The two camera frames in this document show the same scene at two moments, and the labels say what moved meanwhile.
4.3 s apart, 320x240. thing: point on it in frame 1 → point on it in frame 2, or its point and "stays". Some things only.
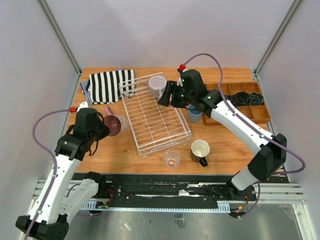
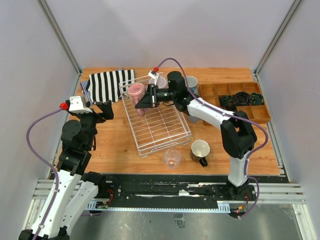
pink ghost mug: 117,124 → 135,91
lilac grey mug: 157,84 stays
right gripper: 171,88 → 149,101
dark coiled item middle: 242,98 stays
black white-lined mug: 199,150 stays
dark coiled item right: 256,98 stays
